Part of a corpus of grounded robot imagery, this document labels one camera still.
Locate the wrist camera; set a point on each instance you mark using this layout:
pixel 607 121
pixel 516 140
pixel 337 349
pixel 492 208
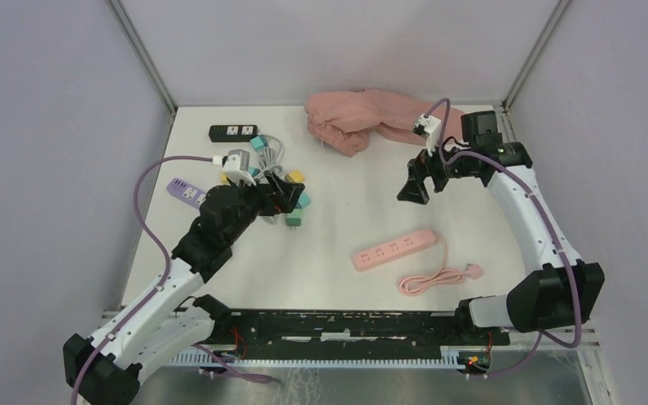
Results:
pixel 430 128
pixel 235 166

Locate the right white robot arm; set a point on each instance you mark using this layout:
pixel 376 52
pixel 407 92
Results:
pixel 559 288

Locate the purple power strip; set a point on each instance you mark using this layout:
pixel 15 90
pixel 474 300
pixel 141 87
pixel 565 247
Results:
pixel 186 193

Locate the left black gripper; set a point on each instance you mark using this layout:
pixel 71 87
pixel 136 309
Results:
pixel 283 195

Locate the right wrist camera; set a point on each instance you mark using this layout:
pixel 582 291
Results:
pixel 430 128

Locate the pink power strip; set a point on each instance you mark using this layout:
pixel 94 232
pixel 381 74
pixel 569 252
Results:
pixel 393 250

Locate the black power strip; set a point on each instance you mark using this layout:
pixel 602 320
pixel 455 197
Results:
pixel 232 133

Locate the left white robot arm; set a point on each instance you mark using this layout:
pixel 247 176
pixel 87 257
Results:
pixel 110 365

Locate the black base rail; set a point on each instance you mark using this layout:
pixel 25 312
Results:
pixel 348 339

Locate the teal plug adapter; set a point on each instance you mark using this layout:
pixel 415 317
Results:
pixel 259 143

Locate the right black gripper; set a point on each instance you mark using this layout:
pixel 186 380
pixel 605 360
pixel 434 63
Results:
pixel 414 189

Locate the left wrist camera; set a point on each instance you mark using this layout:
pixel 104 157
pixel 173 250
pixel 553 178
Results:
pixel 235 166

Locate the pink cloth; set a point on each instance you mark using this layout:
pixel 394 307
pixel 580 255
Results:
pixel 345 119

